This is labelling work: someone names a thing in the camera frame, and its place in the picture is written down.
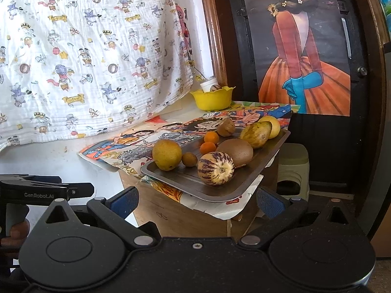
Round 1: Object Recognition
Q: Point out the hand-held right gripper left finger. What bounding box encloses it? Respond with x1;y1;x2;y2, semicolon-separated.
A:
38;186;158;249

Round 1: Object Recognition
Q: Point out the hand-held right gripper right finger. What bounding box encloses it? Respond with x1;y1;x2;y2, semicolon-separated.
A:
238;186;356;248

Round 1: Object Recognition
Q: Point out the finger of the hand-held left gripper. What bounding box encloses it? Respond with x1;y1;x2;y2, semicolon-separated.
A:
0;174;62;187
65;182;94;199

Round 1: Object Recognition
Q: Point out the metal baking tray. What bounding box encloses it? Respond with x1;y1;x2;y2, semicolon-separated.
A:
141;128;291;203

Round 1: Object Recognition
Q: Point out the large brown kiwi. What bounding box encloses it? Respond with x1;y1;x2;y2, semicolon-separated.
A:
216;138;254;166

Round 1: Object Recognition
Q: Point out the golden yellow pear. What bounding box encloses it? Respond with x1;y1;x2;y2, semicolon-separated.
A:
152;139;183;171

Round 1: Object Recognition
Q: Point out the striped pepino melon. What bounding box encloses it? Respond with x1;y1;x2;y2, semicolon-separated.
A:
197;152;235;186

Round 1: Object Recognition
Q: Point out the mottled yellow-green fruit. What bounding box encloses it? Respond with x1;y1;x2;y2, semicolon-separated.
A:
239;121;272;149

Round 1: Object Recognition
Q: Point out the pale yellow round fruit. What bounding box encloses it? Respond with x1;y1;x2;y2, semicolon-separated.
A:
258;115;281;139

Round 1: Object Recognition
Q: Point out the small brown kiwi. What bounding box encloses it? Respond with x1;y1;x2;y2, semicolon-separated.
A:
181;152;198;167

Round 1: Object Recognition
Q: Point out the brown wrinkled fruit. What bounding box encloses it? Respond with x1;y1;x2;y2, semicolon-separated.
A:
217;119;236;137

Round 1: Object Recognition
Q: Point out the person's left hand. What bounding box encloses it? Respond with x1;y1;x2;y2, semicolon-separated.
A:
0;220;31;251

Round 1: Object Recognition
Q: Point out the wooden box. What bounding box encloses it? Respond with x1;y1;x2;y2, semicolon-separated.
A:
119;171;263;239

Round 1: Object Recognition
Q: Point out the green plastic stool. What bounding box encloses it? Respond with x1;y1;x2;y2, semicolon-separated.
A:
276;143;310;196

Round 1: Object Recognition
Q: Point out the black door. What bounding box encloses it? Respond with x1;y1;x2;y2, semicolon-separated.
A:
223;0;379;193

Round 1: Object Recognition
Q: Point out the colourful cartoon printed table cover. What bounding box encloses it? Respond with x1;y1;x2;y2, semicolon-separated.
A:
79;101;301;220

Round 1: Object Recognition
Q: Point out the yellow scalloped plastic bowl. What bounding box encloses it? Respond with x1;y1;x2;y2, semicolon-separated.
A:
190;86;236;112

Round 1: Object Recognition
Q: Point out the white cartoon printed blanket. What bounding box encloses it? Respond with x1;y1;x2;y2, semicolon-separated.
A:
0;0;194;151

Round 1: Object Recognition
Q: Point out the white cup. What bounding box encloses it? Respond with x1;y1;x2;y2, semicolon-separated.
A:
200;78;218;93

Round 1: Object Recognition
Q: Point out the brown wooden door jamb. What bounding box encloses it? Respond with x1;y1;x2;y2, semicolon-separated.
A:
197;0;228;87
357;0;391;235

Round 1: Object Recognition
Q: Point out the thin plant twig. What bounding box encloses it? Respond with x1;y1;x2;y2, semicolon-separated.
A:
186;59;206;81

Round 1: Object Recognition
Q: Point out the wall poster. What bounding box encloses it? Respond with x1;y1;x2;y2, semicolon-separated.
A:
244;0;351;116

